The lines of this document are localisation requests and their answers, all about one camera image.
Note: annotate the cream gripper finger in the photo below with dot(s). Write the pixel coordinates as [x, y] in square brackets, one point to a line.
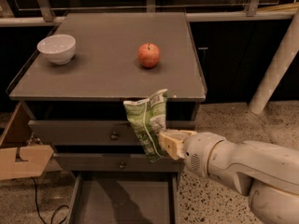
[174, 148]
[180, 135]

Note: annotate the green jalapeno chip bag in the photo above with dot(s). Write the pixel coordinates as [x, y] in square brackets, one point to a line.
[147, 118]

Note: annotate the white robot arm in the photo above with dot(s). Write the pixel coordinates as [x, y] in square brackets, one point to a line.
[267, 174]

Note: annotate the bottom grey drawer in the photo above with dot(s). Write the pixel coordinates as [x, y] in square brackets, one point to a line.
[124, 198]

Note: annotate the grey drawer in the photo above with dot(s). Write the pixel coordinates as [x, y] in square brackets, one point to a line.
[124, 198]
[85, 132]
[116, 162]

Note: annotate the top grey drawer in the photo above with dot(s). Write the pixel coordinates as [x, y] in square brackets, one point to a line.
[85, 132]

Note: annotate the middle grey drawer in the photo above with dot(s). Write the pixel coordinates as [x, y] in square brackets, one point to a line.
[116, 162]

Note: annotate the grey drawer cabinet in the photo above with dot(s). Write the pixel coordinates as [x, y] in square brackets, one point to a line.
[106, 71]

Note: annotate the red apple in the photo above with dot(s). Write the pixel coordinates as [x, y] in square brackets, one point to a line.
[149, 55]

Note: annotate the white diagonal pole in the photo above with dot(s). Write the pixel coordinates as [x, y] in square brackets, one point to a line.
[286, 52]

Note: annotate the wooden cutout board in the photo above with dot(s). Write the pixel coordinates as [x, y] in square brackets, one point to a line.
[24, 161]

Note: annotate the white ceramic bowl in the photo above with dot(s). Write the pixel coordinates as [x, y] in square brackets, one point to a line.
[58, 49]

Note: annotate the metal railing frame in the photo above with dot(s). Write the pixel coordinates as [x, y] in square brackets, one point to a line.
[17, 13]

